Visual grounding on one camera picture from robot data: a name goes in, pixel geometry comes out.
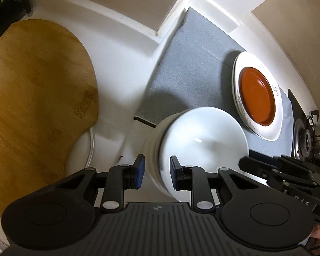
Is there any white round dish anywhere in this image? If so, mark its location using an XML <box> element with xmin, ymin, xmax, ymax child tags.
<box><xmin>65</xmin><ymin>127</ymin><xmax>96</xmax><ymax>175</ymax></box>

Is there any black pan support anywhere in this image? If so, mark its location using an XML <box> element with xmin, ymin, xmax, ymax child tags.
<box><xmin>307</xmin><ymin>111</ymin><xmax>320</xmax><ymax>163</ymax></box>

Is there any gas stove burner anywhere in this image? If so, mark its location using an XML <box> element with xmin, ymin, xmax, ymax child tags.
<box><xmin>287</xmin><ymin>88</ymin><xmax>320</xmax><ymax>166</ymax></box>

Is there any square white plate scroll print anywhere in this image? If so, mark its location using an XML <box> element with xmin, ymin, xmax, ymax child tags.
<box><xmin>232</xmin><ymin>51</ymin><xmax>284</xmax><ymax>142</ymax></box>

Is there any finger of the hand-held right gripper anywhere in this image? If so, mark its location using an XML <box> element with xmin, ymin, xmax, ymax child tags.
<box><xmin>239</xmin><ymin>157</ymin><xmax>288</xmax><ymax>186</ymax></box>
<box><xmin>276</xmin><ymin>155</ymin><xmax>320</xmax><ymax>175</ymax></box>

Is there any white bowl with blue pattern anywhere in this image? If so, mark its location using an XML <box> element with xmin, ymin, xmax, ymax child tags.
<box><xmin>158</xmin><ymin>107</ymin><xmax>248</xmax><ymax>203</ymax></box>

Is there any round wooden cutting board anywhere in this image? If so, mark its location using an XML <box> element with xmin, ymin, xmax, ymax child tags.
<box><xmin>0</xmin><ymin>19</ymin><xmax>100</xmax><ymax>218</ymax></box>

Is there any brown round plate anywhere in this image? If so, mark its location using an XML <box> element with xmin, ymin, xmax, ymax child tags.
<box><xmin>239</xmin><ymin>67</ymin><xmax>276</xmax><ymax>126</ymax></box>

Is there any grey mat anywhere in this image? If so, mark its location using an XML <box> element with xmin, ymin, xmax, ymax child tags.
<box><xmin>135</xmin><ymin>7</ymin><xmax>294</xmax><ymax>158</ymax></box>

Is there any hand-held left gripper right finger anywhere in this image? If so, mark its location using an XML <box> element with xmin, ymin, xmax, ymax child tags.
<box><xmin>170</xmin><ymin>155</ymin><xmax>259</xmax><ymax>210</ymax></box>

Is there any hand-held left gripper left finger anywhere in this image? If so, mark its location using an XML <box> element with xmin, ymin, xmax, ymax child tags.
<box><xmin>53</xmin><ymin>154</ymin><xmax>146</xmax><ymax>210</ymax></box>

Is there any metal stove burner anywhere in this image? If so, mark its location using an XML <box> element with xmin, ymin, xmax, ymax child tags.
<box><xmin>293</xmin><ymin>119</ymin><xmax>314</xmax><ymax>158</ymax></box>

